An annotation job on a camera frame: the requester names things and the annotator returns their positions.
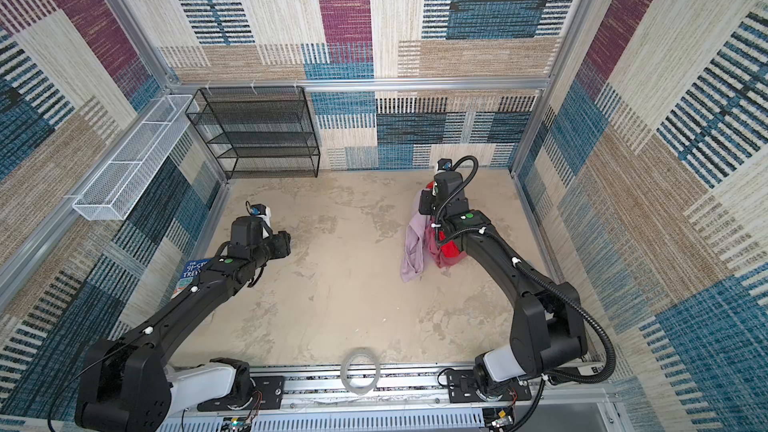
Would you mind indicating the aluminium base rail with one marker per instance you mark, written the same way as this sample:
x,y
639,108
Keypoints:
x,y
318,389

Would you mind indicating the white slotted cable duct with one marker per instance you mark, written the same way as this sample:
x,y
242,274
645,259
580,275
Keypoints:
x,y
438,419

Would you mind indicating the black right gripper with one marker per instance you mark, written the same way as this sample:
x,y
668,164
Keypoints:
x,y
425,208

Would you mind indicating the treehouse story book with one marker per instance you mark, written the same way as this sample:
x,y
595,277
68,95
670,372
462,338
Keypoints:
x,y
190,271

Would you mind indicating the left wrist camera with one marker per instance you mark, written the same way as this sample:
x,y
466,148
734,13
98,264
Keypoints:
x,y
259,210

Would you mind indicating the clear tape roll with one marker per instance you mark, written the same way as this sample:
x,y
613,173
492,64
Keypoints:
x,y
360,371

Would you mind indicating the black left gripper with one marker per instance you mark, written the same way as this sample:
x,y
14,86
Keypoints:
x,y
282,244

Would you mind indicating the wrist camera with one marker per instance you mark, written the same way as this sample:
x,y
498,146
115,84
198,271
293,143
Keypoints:
x,y
259,210
444,165

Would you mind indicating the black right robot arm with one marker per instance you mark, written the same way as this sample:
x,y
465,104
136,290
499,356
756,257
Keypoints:
x,y
546,332

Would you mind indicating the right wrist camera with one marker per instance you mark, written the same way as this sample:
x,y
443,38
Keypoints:
x,y
444,165

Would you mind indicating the red cloth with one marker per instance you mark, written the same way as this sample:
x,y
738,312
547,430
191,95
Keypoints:
x,y
426,205

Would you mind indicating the white wire mesh basket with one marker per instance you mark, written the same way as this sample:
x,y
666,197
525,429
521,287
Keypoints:
x,y
113,193

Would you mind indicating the black wire shelf rack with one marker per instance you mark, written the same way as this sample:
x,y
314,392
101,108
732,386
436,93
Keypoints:
x,y
257,132

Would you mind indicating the lilac cloth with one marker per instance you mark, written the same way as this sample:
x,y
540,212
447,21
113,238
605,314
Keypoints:
x,y
415,246

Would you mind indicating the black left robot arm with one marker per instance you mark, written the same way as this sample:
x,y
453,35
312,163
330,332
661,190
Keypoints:
x,y
127,384

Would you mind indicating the maroon cloth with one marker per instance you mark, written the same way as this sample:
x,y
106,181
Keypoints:
x,y
444,256

